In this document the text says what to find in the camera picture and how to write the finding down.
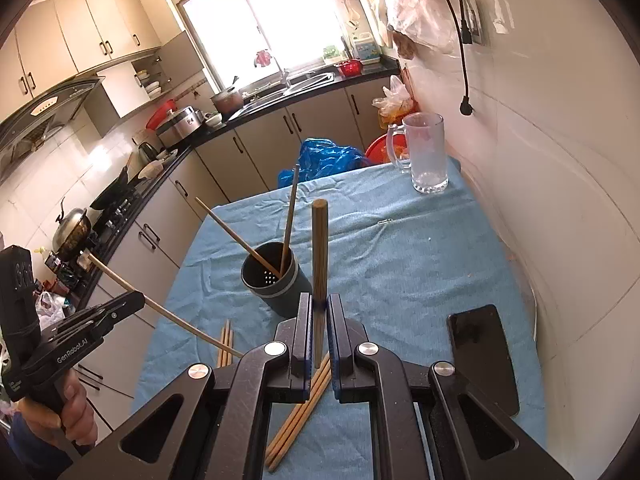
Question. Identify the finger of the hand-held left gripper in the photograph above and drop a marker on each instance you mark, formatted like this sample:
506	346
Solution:
115	307

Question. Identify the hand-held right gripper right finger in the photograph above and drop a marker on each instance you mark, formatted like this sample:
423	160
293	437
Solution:
334	345

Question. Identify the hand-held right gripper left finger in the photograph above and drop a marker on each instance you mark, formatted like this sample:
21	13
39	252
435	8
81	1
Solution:
306	340

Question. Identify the dark grey chopstick holder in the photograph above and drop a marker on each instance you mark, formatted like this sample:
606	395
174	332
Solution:
272	300

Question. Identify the dark wooden chopstick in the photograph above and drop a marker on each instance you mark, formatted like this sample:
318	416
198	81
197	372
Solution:
290	215
320	240

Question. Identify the person's left hand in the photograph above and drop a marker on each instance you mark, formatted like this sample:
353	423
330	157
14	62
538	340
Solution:
82	420

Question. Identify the white plastic bag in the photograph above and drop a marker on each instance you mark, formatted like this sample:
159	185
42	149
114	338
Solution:
50	310

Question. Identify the gas stove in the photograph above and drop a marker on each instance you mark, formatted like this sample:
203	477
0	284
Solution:
120	212

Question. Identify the blue tablecloth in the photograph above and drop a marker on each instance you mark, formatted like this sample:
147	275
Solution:
400	270

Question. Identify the black wok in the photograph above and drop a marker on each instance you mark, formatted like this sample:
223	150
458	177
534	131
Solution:
112	190

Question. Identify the white bowl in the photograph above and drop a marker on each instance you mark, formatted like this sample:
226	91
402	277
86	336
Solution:
149	170

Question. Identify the black smartphone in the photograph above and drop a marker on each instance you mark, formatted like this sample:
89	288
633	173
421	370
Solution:
480	355

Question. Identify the electric kettle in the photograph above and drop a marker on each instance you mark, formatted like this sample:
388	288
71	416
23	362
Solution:
146	152

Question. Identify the blue plastic bag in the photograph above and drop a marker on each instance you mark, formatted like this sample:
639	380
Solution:
325	160

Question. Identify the silver rice cooker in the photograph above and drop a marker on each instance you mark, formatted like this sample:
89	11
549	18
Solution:
180	127

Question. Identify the beige lower cabinets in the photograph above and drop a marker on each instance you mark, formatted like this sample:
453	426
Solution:
260	150

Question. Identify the beige cabinets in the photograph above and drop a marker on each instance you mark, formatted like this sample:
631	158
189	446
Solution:
75	35
260	150

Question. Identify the range hood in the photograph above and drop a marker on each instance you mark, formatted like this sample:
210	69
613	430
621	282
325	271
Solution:
45	115

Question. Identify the black countertop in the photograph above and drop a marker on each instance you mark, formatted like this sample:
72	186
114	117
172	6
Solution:
210	135

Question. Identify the red plastic basin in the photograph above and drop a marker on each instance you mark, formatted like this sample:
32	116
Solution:
377	152

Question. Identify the red plastic lid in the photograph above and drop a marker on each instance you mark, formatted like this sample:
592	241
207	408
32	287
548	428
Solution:
160	114

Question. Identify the clear glass mug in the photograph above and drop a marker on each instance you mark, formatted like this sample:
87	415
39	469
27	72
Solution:
425	160

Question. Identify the open dish cabinet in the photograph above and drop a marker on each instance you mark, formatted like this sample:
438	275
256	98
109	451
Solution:
149	77

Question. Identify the brown cooking pot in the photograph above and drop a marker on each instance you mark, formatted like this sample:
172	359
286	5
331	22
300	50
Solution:
227	101

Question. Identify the clear bag with orange contents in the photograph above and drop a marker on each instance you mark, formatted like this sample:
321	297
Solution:
395	107

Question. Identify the steel sink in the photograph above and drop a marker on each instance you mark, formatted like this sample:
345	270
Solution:
295	85

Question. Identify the steel faucet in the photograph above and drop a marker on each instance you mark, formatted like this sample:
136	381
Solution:
282	70

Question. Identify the beige upper cabinets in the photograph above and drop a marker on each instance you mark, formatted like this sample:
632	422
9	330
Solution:
75	35

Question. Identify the red basket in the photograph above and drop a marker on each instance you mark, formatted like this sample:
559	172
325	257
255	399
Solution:
349	67

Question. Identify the white detergent jug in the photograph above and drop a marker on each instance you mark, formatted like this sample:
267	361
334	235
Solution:
366	49

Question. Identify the kitchen window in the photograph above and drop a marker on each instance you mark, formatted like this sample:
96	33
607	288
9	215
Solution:
260	15

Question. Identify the hanging clear plastic bag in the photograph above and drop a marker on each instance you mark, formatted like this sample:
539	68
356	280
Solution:
420	10

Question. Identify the wall socket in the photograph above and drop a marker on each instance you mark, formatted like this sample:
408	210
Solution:
477	15

